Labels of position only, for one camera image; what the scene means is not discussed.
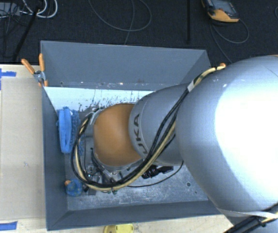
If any blue chenille sponge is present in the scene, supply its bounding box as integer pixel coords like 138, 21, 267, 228
56, 106, 86, 154

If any blue toy duck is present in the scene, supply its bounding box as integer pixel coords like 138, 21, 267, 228
64, 178, 84, 198

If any grey metal bin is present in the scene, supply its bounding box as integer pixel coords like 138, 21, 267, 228
39, 40, 228, 232

